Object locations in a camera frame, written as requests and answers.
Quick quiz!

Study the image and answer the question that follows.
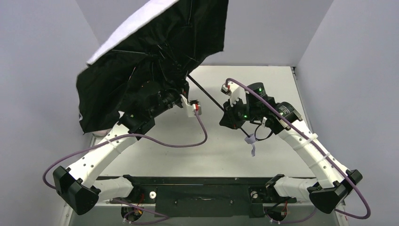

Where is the purple umbrella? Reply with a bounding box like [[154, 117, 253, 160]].
[[76, 0, 258, 157]]

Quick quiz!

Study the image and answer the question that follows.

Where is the pink zippered umbrella case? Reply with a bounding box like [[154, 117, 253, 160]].
[[92, 129, 111, 137]]

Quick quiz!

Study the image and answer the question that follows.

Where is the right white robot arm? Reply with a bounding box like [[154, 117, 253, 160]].
[[219, 81, 363, 213]]

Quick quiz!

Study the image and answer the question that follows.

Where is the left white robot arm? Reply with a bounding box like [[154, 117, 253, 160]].
[[53, 92, 200, 215]]

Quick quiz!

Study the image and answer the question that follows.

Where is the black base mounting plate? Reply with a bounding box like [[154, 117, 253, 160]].
[[124, 175, 297, 218]]

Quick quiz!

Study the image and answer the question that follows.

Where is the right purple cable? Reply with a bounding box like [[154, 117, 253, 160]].
[[225, 78, 372, 225]]

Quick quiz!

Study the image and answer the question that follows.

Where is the purple cable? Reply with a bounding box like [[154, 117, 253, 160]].
[[42, 110, 208, 225], [225, 78, 372, 225]]

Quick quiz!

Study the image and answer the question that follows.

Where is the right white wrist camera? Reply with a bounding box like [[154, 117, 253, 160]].
[[221, 81, 241, 107]]

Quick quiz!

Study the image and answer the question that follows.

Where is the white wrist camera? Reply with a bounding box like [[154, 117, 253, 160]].
[[221, 81, 241, 107], [180, 94, 202, 118]]

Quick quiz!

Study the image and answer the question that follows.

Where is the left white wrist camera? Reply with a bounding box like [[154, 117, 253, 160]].
[[180, 94, 202, 118]]

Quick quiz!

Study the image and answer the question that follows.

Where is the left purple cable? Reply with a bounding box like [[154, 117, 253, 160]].
[[42, 110, 208, 225]]

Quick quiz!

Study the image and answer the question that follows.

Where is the aluminium rail frame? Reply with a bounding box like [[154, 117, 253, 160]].
[[59, 184, 350, 226]]

